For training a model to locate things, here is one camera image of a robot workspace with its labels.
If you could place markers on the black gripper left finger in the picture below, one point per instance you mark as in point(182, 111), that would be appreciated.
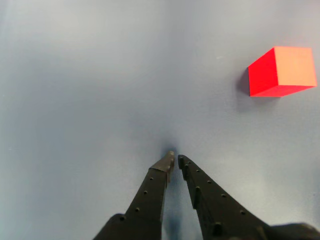
point(147, 200)

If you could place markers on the dark blue-grey mat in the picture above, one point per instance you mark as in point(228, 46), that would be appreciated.
point(100, 75)

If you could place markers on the red cube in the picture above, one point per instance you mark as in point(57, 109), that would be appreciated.
point(287, 70)

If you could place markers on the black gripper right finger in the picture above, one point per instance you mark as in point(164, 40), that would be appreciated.
point(217, 207)

